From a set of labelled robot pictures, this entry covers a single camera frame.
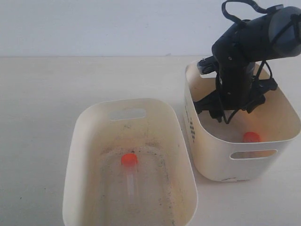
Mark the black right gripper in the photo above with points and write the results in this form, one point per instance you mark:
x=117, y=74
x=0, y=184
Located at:
x=238, y=87

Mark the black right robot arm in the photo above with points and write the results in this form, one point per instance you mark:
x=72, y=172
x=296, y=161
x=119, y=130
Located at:
x=275, y=34

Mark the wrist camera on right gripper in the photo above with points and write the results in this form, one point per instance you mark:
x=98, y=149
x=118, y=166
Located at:
x=208, y=65

